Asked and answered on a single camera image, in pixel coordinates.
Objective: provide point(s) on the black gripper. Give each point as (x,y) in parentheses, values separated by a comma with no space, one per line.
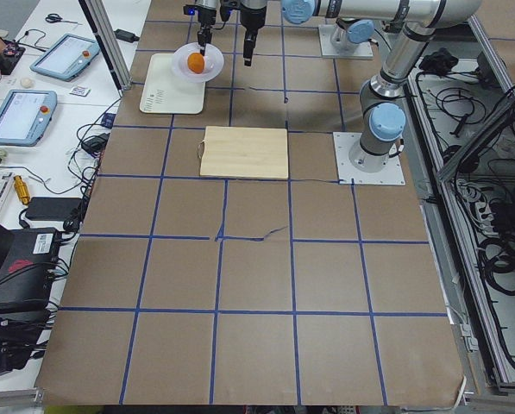
(250,18)
(204,17)

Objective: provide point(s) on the orange fruit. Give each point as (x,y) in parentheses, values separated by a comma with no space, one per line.
(196,62)

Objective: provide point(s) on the white round plate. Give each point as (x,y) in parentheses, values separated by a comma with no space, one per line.
(214,61)

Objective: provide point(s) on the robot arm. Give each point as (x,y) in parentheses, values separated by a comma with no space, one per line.
(347,31)
(420,20)

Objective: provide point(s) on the cream bear tray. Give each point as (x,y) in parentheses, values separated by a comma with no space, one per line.
(166,93)

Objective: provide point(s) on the black power adapter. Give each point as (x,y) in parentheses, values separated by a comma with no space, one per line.
(127,36)

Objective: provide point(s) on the wooden cutting board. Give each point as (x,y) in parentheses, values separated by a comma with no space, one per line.
(249,153)

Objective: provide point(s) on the small card box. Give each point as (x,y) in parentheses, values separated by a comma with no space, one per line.
(80,91)

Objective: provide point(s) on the upper blue teach pendant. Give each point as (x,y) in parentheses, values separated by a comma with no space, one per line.
(67,58)

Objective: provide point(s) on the blue teach pendant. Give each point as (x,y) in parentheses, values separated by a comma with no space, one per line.
(67,58)
(24,116)

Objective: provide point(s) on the black scissors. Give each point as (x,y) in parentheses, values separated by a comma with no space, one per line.
(56,18)

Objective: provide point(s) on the white round ball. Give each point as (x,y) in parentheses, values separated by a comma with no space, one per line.
(27,83)

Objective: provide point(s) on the lower blue teach pendant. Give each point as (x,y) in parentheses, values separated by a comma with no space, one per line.
(24,116)

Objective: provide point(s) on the gold metal cylinder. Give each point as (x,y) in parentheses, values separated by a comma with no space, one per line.
(22,191)

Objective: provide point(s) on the black electronics box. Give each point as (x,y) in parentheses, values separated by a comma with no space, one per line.
(27,259)

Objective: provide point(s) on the aluminium frame post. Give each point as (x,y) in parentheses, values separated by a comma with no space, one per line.
(100,25)

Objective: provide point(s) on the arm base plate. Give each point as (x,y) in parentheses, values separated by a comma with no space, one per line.
(356,167)
(335,44)

